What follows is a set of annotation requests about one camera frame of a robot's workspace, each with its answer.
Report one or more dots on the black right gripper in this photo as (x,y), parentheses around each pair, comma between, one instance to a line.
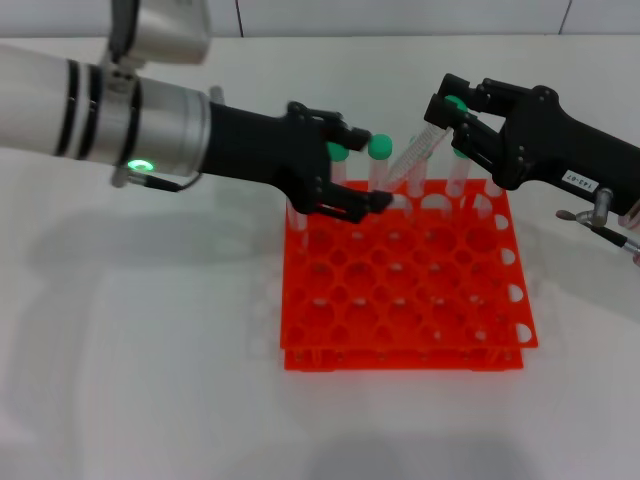
(550,145)

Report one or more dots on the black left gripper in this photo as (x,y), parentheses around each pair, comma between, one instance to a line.
(260,145)

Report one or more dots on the clear test tube green cap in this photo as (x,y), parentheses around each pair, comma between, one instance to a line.
(410,157)
(419,175)
(380,146)
(339,151)
(459,175)
(492,189)
(300,230)

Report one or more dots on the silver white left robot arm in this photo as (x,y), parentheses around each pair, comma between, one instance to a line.
(35,100)

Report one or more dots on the orange test tube rack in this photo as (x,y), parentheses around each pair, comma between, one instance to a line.
(405,364)

